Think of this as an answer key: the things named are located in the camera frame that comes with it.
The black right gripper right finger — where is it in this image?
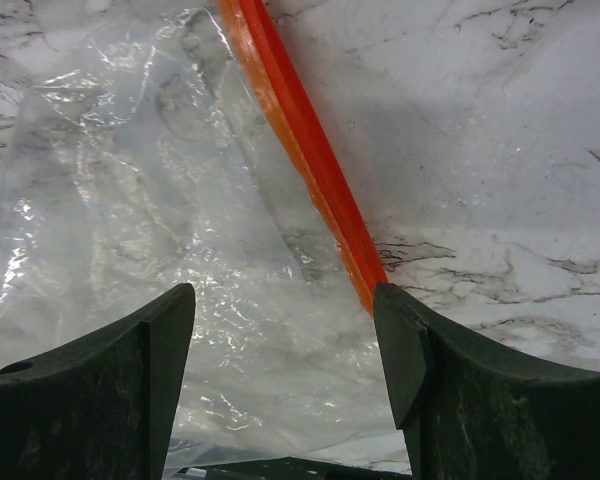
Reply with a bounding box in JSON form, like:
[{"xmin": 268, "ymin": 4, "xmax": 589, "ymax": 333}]
[{"xmin": 373, "ymin": 283, "xmax": 600, "ymax": 479}]

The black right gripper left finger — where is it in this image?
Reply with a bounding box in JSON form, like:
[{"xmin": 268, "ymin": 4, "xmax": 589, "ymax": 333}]
[{"xmin": 0, "ymin": 283, "xmax": 195, "ymax": 479}]

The clear bag orange zipper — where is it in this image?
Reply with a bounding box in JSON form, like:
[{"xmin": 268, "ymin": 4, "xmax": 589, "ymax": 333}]
[{"xmin": 0, "ymin": 1, "xmax": 408, "ymax": 473}]

